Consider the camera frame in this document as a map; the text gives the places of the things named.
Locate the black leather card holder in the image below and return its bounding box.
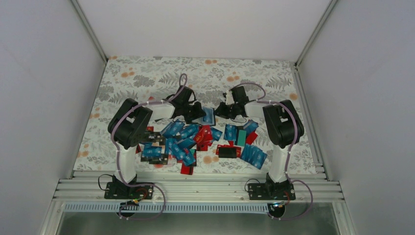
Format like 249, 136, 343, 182
193, 107, 216, 126

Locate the red VIP card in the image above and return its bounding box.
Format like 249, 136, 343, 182
193, 125, 213, 146

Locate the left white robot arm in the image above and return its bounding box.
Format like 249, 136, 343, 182
108, 85, 207, 198

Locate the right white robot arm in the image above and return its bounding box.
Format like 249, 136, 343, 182
214, 85, 304, 200

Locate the blue card beside teal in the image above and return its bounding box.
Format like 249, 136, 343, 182
224, 124, 237, 141

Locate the blue card near teal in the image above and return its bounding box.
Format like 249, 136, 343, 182
243, 119, 259, 135

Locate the black card on red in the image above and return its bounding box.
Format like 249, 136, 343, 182
218, 147, 237, 159

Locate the blue VIP card stack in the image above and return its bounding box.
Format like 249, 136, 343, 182
240, 144, 268, 169

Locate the black VIP card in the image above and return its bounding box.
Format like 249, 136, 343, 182
140, 131, 165, 145

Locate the blue VIP card lower left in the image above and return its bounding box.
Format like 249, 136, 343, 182
142, 145, 163, 158

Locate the red card bottom centre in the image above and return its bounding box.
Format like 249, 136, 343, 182
180, 164, 194, 175

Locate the floral table mat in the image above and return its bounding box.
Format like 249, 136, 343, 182
74, 56, 316, 175

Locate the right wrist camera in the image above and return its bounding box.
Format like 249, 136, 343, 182
223, 90, 234, 105

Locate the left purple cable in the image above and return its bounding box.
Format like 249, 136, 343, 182
110, 73, 189, 192

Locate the purple cable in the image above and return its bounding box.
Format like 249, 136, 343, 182
233, 82, 315, 195
110, 73, 189, 192

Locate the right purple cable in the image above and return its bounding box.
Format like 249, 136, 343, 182
233, 82, 315, 195

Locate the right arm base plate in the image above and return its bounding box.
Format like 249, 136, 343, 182
248, 181, 296, 201

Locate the grey perforated cable duct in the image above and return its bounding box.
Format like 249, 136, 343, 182
63, 202, 268, 214

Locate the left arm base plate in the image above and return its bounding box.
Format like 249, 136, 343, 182
104, 182, 154, 200

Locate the aluminium rail frame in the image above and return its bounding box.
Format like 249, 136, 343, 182
53, 171, 345, 203

